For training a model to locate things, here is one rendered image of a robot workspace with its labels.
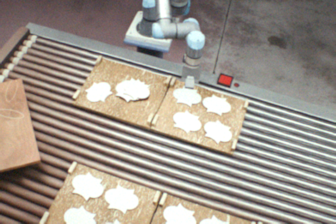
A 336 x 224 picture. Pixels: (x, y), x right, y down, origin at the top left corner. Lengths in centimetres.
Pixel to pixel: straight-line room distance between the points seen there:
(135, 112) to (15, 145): 61
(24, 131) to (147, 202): 62
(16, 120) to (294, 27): 308
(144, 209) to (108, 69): 83
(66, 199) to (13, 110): 49
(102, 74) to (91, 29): 176
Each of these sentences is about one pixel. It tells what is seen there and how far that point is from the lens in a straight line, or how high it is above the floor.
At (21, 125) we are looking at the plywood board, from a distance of 206.
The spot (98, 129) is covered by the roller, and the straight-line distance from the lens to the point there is 215.
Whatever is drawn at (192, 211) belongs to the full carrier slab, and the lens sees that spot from 190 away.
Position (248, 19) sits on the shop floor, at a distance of 440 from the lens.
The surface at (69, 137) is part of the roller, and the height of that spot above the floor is 92.
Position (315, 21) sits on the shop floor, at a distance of 465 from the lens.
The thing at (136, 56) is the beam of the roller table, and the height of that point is 92.
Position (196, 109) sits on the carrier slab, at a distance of 223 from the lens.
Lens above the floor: 262
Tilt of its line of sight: 49 degrees down
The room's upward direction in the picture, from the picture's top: 6 degrees clockwise
